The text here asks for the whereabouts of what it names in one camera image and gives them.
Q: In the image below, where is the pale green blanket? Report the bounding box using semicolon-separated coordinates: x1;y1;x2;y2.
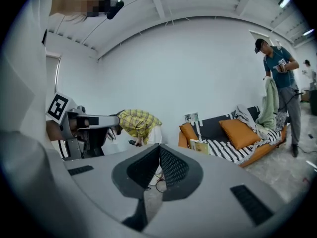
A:
255;77;280;131

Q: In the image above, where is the green bordered book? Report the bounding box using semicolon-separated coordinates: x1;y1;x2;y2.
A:
189;139;210;155

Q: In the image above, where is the dark green bin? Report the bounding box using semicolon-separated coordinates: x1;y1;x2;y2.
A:
309;89;317;116

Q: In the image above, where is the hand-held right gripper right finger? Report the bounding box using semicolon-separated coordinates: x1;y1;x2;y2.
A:
145;144;289;233

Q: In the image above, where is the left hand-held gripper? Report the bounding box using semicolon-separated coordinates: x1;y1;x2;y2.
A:
46;92;121;158

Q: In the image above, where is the grey cloth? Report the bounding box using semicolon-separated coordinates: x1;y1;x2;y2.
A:
234;104;264;138

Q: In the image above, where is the person's head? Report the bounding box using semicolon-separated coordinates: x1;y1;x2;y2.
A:
49;0;112;18

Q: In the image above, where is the large orange cushion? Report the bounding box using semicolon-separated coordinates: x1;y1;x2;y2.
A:
219;119;262;150

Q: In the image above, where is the green printed box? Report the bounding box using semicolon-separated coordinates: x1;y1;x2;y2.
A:
184;112;199;123

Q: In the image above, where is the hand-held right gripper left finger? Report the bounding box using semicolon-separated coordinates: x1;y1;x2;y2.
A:
63;144;161;233

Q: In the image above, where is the black head camera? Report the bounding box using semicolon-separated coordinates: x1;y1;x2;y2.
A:
106;0;125;20

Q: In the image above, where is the person's left forearm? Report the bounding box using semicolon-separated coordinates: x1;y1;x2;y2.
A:
46;120;63;142

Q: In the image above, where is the orange sofa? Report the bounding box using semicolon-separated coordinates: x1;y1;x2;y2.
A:
178;105;289;168

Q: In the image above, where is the person's white shirt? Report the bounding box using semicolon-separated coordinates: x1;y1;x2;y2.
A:
0;0;62;238

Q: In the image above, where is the small orange cushion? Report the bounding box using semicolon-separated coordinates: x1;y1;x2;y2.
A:
180;122;199;143

